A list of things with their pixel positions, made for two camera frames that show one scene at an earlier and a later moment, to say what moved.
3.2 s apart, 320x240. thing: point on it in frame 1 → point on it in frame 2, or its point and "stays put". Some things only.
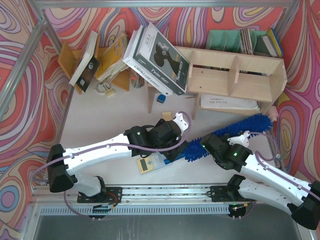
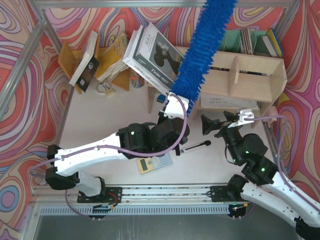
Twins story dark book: x=158 y=57 stays put
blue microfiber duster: x=194 y=149 → x=201 y=48
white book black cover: x=89 y=64 stays put
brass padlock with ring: x=106 y=88 stays put
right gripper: x=208 y=141 → x=223 y=125
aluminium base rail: x=42 y=196 stays put
